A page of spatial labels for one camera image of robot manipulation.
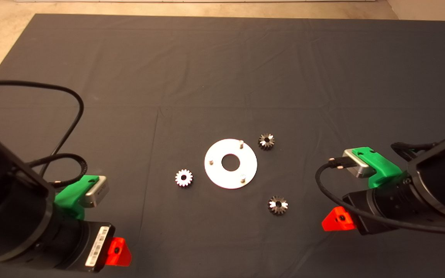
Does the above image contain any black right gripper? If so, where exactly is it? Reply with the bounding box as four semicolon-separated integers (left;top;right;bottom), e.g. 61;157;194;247
321;178;424;235

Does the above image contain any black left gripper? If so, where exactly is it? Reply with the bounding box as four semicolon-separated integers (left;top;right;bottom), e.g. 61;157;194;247
22;210;132;273

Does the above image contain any steel planetary gear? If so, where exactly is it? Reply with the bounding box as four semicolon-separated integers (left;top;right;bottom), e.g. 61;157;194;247
268;196;289;216
258;133;275;151
175;169;194;188

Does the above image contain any round metal carrier plate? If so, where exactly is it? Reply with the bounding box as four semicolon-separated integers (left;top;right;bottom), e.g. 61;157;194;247
204;138;258;190

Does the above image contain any dark grey table cloth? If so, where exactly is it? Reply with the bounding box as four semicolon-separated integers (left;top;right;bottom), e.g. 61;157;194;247
0;14;445;278

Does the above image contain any black right camera cable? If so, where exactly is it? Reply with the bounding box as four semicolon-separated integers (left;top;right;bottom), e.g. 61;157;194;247
314;90;445;236

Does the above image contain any black camera cable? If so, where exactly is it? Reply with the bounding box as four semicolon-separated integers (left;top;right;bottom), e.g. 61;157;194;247
314;90;445;236
0;80;88;188

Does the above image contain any silver right camera box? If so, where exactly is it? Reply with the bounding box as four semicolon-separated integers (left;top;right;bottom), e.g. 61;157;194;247
342;149;375;179

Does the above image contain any silver camera box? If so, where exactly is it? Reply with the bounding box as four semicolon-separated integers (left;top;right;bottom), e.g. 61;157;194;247
342;149;375;179
83;176;110;208

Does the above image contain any silver left camera box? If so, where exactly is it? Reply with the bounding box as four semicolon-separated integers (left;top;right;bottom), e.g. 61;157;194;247
83;176;110;208

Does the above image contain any green right camera mount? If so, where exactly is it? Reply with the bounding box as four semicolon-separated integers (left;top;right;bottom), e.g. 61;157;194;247
351;147;404;190

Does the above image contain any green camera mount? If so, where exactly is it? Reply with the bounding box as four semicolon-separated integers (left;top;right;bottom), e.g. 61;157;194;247
351;147;404;190
54;175;100;220

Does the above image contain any green left camera mount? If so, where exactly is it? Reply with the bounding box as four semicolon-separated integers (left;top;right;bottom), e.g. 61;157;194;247
54;175;100;220

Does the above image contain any black left camera cable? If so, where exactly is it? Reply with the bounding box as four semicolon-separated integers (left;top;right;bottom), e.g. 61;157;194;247
0;80;88;188

